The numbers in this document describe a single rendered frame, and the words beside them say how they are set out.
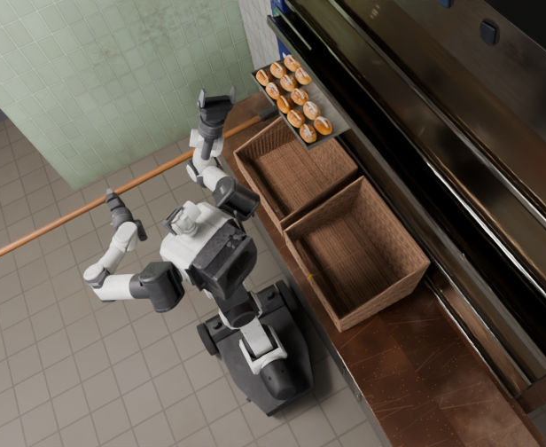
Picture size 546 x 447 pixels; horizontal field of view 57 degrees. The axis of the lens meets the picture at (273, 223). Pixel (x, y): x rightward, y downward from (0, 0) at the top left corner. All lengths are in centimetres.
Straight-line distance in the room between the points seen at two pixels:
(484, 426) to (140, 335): 201
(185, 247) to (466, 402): 137
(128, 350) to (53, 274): 83
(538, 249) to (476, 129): 39
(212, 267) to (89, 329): 186
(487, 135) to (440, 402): 128
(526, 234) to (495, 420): 103
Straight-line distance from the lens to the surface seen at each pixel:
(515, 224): 165
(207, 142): 181
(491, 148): 152
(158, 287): 177
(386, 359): 242
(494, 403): 245
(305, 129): 221
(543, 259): 163
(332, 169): 276
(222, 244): 177
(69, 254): 381
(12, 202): 432
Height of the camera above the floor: 292
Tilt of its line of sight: 59 degrees down
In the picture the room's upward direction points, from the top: 17 degrees counter-clockwise
